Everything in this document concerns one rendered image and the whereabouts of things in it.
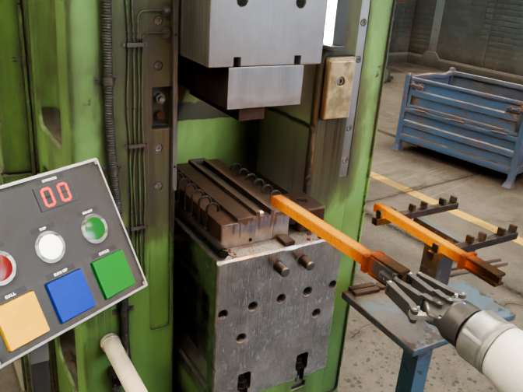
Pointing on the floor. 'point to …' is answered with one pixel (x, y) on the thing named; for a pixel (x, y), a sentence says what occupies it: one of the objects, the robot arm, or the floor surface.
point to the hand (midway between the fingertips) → (387, 271)
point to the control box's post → (40, 369)
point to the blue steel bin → (465, 119)
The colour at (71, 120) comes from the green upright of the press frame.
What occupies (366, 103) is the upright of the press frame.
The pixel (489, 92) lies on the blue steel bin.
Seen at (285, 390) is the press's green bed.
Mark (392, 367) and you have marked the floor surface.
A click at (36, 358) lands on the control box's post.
